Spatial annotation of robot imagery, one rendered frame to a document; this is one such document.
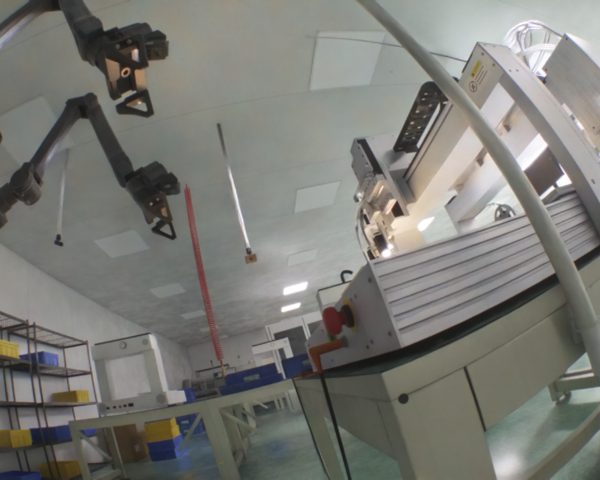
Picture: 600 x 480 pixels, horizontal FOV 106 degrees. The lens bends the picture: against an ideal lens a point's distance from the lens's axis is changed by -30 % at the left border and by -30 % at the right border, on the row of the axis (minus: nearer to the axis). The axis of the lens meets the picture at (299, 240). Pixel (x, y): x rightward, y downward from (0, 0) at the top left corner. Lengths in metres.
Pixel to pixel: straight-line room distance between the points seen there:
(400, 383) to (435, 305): 0.11
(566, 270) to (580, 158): 0.30
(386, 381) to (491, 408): 0.11
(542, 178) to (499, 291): 0.38
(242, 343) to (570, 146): 12.16
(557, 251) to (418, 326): 0.18
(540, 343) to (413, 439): 0.17
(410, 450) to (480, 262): 0.23
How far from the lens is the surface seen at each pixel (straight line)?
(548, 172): 0.72
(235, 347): 12.41
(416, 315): 0.34
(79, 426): 3.32
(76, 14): 0.85
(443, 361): 0.29
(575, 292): 0.39
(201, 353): 12.60
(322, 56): 2.63
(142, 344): 3.03
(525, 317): 0.36
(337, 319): 0.43
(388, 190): 0.94
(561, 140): 0.64
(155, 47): 0.64
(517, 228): 0.47
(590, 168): 0.66
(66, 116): 1.28
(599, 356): 0.41
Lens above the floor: 0.77
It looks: 22 degrees up
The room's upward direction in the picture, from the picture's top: 19 degrees counter-clockwise
